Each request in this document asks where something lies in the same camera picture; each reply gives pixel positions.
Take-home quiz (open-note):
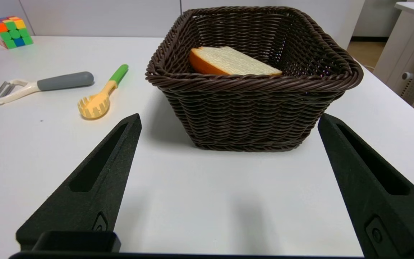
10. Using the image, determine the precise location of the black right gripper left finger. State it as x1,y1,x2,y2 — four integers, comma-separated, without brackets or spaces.
15,113,142,252

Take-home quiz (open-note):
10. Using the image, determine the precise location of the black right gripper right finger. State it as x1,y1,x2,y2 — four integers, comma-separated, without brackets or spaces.
317,113,414,259

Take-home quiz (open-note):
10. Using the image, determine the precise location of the bread slice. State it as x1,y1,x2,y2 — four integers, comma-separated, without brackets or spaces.
188,46,283,76

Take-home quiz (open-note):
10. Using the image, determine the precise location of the brown woven basket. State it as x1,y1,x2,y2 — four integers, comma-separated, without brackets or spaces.
145,5,364,153

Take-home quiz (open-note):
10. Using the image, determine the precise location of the white side desk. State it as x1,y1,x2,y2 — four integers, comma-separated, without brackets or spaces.
372,1,414,125

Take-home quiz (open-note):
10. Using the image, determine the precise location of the multicolour puzzle cube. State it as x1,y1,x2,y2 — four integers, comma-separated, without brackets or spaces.
0,15,34,50

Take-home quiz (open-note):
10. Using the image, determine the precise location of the yellow pasta spoon green handle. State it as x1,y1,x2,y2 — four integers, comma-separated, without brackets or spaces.
77,64,129,120

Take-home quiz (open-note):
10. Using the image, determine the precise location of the white peeler grey handle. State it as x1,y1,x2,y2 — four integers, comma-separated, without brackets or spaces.
0,71,95,105

